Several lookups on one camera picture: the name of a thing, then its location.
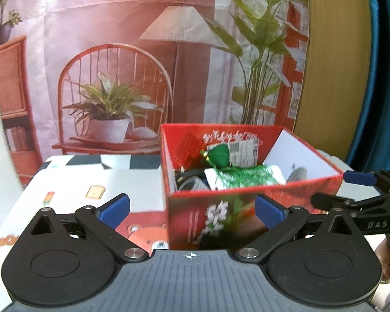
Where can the person's right hand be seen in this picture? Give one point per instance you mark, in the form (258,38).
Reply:
(385,260)

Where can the white packet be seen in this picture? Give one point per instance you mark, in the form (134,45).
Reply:
(276,174)

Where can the black cloth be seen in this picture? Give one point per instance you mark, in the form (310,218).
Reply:
(185,173)

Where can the teal curtain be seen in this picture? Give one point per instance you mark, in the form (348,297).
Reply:
(383,71)

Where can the wooden panel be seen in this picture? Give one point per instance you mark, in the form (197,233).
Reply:
(334,71)

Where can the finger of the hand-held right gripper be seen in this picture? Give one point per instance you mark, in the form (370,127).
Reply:
(367,203)
(359,177)

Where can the red strawberry print cardboard box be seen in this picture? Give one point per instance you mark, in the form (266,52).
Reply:
(188,217)

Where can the printed wall tapestry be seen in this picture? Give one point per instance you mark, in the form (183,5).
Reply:
(100,22)

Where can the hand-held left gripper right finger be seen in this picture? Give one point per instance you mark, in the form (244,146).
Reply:
(269,211)

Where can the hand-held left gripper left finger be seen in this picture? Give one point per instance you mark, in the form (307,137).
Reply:
(114,210)

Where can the green tassel ornament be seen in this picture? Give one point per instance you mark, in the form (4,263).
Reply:
(219,156)

